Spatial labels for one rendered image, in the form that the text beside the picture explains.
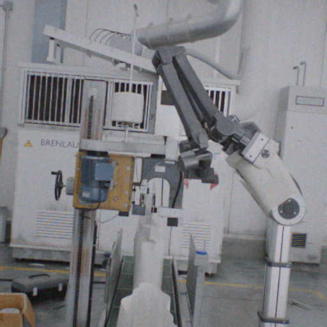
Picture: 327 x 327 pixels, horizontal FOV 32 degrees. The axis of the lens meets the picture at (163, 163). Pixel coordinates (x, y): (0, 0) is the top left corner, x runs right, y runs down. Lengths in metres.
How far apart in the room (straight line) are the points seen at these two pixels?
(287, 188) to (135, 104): 0.97
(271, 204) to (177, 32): 3.44
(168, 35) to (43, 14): 1.86
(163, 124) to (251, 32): 1.62
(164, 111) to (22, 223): 1.94
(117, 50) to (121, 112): 2.67
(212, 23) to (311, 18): 2.30
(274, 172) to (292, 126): 4.38
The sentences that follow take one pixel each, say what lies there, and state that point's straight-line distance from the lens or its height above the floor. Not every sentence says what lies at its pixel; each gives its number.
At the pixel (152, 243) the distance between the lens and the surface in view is 3.54.
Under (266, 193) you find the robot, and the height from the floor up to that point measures 1.26.
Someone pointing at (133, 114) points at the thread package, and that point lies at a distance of 3.03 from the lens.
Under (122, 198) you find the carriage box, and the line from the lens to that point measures 3.25.
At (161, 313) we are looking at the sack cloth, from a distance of 1.48.
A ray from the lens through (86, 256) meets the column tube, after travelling 3.38.
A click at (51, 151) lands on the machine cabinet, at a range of 6.05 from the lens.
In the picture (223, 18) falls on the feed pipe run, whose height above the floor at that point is 2.60.
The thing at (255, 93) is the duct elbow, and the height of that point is 2.00.
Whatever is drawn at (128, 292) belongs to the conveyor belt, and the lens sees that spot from 4.02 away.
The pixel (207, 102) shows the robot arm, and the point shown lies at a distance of 2.30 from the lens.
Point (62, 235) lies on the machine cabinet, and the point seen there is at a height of 0.33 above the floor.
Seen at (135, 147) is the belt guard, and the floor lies 1.39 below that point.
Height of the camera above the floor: 1.49
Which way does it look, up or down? 3 degrees down
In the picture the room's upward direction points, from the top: 5 degrees clockwise
